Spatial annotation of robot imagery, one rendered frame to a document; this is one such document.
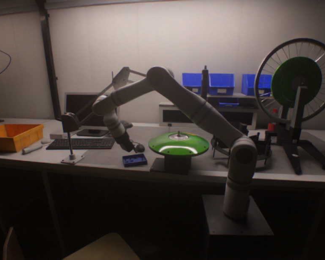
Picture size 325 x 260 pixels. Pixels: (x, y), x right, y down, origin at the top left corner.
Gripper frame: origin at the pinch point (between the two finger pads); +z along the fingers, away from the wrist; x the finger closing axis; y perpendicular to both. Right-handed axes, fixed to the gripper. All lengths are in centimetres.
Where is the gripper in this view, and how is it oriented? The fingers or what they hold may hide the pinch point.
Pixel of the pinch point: (136, 152)
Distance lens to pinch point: 109.5
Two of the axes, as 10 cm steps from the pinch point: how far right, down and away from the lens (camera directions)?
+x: 7.1, 2.2, -6.7
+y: -6.3, 6.3, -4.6
